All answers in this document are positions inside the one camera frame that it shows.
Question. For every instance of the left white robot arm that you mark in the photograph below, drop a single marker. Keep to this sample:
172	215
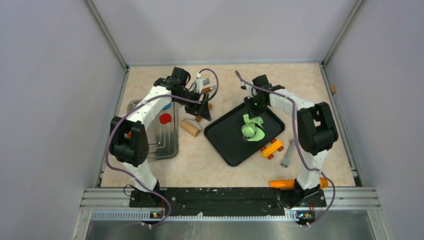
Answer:
128	141

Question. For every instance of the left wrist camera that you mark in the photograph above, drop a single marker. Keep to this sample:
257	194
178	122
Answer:
200	83

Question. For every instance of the grey plastic bolt toy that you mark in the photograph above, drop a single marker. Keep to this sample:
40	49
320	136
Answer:
286	160

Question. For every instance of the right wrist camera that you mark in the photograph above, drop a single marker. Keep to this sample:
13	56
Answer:
245	86

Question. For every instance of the yellow toy brick car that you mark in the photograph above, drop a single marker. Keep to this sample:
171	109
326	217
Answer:
268	151

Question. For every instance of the small wooden cork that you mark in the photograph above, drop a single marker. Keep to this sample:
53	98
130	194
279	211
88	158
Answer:
333	88

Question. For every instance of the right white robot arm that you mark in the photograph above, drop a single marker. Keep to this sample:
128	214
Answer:
313	126

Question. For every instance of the black baking tray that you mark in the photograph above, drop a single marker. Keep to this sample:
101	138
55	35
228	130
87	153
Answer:
225	134

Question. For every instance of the wooden dough roller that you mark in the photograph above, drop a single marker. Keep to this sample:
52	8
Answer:
192	126

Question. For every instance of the metal scraper wooden handle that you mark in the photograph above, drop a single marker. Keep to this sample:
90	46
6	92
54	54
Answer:
208	89

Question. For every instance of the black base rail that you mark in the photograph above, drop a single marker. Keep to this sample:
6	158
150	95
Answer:
223	201

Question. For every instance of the round metal cookie cutter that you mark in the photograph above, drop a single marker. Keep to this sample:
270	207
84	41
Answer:
249	130

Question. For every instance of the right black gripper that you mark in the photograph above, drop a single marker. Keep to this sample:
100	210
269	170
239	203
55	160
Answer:
252	112

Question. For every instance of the silver metal tray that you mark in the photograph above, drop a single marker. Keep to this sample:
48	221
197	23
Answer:
163	138

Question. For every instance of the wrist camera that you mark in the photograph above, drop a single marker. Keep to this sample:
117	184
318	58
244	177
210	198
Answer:
245	86
200	83

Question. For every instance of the red dough disc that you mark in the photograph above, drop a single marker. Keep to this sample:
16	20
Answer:
165	118

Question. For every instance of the blue dough disc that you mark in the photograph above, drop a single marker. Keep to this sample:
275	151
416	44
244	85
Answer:
167	106

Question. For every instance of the green dough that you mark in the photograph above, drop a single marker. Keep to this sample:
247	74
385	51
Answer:
260	134

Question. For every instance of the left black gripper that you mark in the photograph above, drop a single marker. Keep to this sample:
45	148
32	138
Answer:
204	112

